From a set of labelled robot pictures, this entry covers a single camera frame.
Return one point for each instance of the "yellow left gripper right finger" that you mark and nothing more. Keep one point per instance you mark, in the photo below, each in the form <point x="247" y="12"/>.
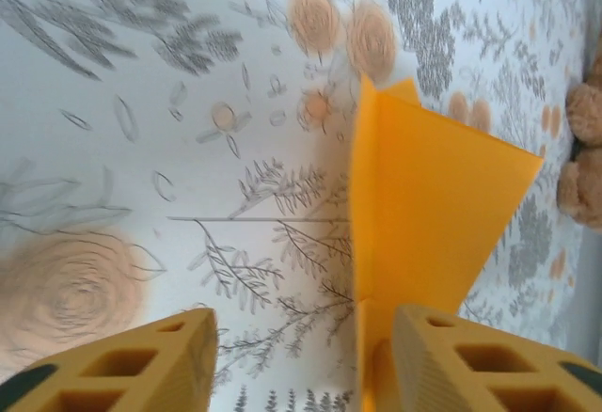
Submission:
<point x="480" y="374"/>

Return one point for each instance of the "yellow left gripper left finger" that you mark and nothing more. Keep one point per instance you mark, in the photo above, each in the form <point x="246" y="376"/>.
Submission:
<point x="131" y="369"/>

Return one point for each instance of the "orange paper sheet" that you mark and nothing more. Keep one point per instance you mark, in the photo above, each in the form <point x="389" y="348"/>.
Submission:
<point x="414" y="186"/>

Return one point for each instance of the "floral print table mat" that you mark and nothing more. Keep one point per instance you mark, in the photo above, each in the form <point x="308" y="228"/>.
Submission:
<point x="141" y="148"/>

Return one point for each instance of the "brown teddy bear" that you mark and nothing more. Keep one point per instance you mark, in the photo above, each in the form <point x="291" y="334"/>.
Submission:
<point x="585" y="148"/>

